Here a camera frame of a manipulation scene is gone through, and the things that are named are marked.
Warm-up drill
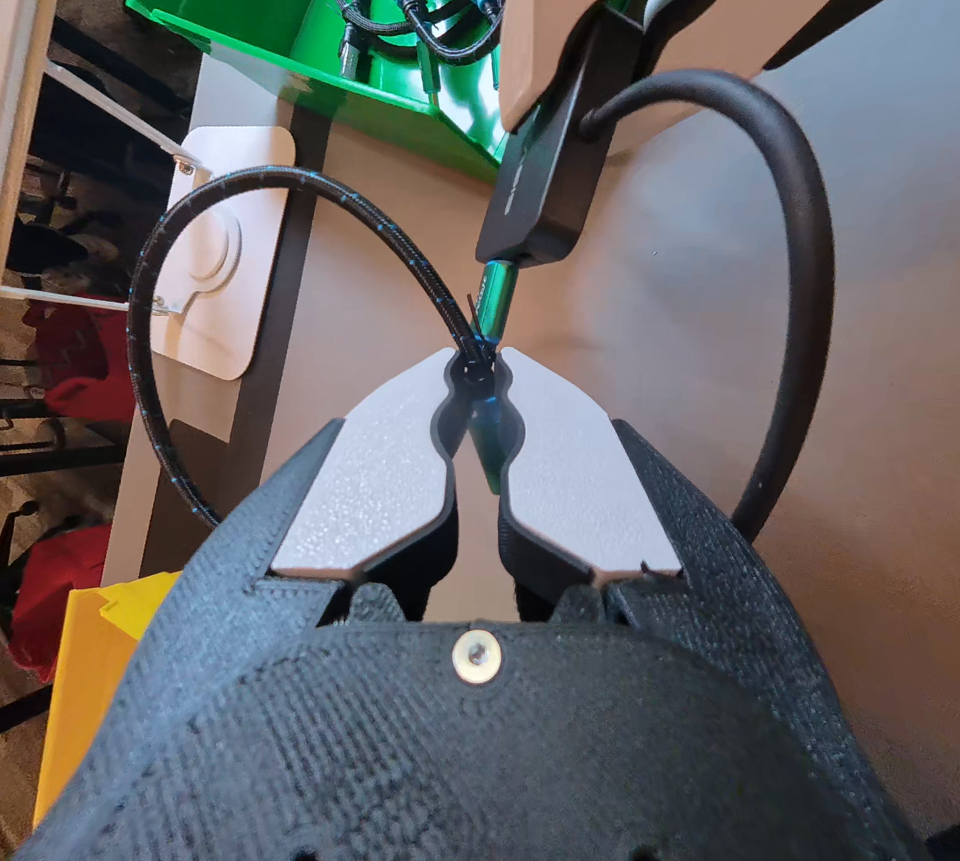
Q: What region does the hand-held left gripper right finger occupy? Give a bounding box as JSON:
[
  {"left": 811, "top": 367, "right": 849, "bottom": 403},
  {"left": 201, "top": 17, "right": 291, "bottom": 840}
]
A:
[{"left": 497, "top": 345, "right": 685, "bottom": 603}]

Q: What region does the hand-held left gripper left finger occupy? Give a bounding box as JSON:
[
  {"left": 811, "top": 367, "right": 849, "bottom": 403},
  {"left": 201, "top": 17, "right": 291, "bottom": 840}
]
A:
[{"left": 268, "top": 347, "right": 460, "bottom": 603}]

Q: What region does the black usb hub adapter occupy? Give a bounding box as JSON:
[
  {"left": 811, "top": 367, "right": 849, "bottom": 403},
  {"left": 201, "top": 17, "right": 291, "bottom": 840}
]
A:
[{"left": 476, "top": 6, "right": 837, "bottom": 543}]

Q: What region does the yellow plastic bin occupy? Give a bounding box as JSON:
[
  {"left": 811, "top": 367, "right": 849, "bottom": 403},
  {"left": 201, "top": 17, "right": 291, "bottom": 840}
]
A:
[{"left": 33, "top": 570, "right": 181, "bottom": 832}]

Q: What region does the white metal stand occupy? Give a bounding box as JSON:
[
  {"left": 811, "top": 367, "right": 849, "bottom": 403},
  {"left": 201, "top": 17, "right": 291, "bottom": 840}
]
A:
[{"left": 0, "top": 0, "right": 295, "bottom": 381}]

